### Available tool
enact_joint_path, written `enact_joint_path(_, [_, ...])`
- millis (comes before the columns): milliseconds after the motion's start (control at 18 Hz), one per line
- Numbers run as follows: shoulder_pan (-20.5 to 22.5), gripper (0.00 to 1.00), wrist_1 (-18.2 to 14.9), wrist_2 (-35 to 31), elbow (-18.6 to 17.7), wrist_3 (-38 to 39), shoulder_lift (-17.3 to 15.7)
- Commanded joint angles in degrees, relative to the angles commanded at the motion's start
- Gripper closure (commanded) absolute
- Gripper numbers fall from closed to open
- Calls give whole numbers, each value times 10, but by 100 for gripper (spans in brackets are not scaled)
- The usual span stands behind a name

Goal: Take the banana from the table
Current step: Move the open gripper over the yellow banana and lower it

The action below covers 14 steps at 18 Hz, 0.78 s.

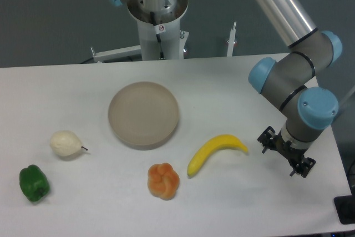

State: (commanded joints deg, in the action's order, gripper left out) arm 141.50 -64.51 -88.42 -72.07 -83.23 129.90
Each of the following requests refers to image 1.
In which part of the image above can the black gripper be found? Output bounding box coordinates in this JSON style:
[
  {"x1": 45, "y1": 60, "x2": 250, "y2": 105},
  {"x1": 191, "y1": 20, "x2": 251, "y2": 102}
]
[{"x1": 257, "y1": 126, "x2": 316, "y2": 178}]

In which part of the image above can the yellow banana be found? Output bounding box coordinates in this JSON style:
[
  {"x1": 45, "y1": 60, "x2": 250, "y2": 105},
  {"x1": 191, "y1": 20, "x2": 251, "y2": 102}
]
[{"x1": 187, "y1": 134, "x2": 249, "y2": 178}]

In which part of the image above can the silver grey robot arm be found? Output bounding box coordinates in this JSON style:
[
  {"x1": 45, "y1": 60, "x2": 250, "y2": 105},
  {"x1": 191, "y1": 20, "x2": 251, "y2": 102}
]
[{"x1": 109, "y1": 0, "x2": 342, "y2": 177}]

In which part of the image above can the black device at table edge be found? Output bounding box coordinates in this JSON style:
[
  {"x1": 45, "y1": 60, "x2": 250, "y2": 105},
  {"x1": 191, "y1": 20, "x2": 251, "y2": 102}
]
[{"x1": 333, "y1": 195, "x2": 354, "y2": 225}]

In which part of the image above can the orange knotted bread roll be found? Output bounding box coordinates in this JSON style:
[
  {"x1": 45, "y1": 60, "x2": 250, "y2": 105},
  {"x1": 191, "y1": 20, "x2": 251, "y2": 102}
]
[{"x1": 148, "y1": 163, "x2": 180, "y2": 200}]

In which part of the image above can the beige round plate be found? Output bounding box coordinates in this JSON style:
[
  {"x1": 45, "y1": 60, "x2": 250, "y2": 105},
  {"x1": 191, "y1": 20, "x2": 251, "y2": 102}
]
[{"x1": 108, "y1": 82, "x2": 180, "y2": 150}]

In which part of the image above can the white pear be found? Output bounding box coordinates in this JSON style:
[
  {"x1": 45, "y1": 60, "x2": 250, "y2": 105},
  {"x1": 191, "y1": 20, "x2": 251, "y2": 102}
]
[{"x1": 49, "y1": 130, "x2": 88, "y2": 161}]

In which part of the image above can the green bell pepper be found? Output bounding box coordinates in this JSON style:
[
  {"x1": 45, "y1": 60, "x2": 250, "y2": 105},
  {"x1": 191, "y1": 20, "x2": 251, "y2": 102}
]
[{"x1": 19, "y1": 164, "x2": 50, "y2": 203}]

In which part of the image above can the white metal post right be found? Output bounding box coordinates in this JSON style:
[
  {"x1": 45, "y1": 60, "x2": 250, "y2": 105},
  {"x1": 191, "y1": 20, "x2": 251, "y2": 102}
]
[{"x1": 226, "y1": 22, "x2": 237, "y2": 57}]

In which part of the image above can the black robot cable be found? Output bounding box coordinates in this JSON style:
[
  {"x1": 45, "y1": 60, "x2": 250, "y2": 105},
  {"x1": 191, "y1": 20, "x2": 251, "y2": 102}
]
[{"x1": 149, "y1": 11, "x2": 166, "y2": 60}]

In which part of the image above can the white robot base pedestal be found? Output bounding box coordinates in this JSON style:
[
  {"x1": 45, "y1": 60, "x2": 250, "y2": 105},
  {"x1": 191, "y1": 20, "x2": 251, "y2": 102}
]
[{"x1": 128, "y1": 0, "x2": 189, "y2": 60}]

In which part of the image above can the white metal bracket left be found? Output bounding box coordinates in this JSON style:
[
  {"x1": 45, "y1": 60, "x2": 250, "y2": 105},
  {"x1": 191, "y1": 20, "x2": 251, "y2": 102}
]
[{"x1": 90, "y1": 45, "x2": 141, "y2": 63}]

